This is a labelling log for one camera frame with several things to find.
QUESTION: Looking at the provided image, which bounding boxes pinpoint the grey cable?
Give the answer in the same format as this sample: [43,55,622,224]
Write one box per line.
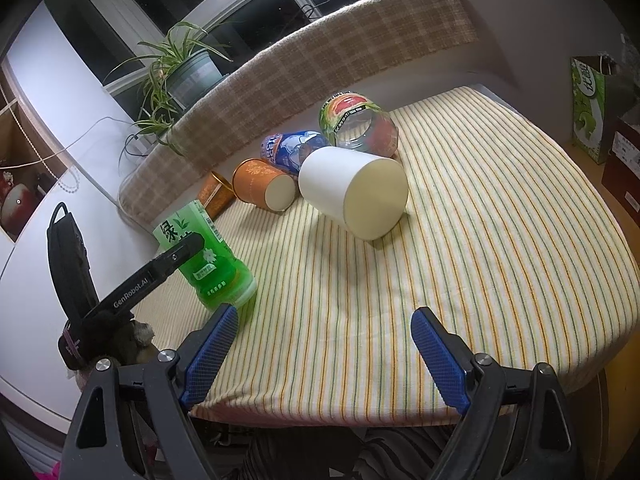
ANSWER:
[39,116,137,165]

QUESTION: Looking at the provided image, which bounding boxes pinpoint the white cup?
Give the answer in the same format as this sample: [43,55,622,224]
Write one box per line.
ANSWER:
[298,146,409,241]

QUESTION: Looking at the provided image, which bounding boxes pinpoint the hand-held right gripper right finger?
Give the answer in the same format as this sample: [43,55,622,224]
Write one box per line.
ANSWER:
[410,306,586,480]

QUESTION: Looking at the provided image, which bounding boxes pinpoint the brown fuzzy cloth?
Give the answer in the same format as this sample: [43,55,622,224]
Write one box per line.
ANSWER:
[116,319,157,363]

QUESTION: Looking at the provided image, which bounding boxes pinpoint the white beaded cord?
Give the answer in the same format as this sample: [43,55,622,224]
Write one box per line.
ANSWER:
[0,72,82,195]

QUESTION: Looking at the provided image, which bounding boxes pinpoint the green tea bottle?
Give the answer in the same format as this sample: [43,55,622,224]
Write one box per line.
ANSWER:
[153,199,259,309]

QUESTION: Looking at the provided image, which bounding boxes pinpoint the blue labelled plastic bottle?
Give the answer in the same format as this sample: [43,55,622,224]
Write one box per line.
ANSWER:
[260,130,329,169]

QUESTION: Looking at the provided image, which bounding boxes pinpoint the brown plaid cloth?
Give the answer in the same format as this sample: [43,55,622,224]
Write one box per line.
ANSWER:
[117,0,482,229]

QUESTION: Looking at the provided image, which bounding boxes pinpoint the orange gold-rimmed can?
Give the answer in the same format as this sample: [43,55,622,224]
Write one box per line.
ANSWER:
[197,170,236,219]

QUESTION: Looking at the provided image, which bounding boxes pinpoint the orange paper cup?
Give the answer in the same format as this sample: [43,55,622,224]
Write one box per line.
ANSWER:
[232,158,297,212]

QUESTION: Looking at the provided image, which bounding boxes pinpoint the striped tablecloth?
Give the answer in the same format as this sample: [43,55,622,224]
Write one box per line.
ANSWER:
[131,85,640,428]

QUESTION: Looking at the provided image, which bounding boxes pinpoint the wall poster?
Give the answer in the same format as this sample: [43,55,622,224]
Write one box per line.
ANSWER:
[0,101,57,244]

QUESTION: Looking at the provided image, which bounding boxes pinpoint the potted spider plant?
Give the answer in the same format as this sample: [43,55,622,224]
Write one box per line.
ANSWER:
[102,20,237,162]

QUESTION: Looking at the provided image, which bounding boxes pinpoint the black bag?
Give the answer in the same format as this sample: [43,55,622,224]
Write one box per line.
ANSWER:
[46,202,102,332]

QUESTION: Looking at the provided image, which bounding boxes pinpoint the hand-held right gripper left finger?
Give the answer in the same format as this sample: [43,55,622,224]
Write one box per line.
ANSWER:
[59,304,239,480]

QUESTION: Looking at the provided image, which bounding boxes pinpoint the clear jar with fruit label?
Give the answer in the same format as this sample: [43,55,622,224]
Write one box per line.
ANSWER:
[319,91,400,157]

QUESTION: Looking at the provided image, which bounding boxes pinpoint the dark brown cardboard box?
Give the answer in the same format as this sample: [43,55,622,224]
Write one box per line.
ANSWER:
[600,114,640,223]

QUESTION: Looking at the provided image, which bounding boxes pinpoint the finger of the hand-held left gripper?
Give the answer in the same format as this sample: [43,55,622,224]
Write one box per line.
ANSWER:
[82,235,206,322]

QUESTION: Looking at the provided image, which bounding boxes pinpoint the green carton box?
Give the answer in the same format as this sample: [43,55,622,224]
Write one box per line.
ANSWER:
[571,55,626,164]

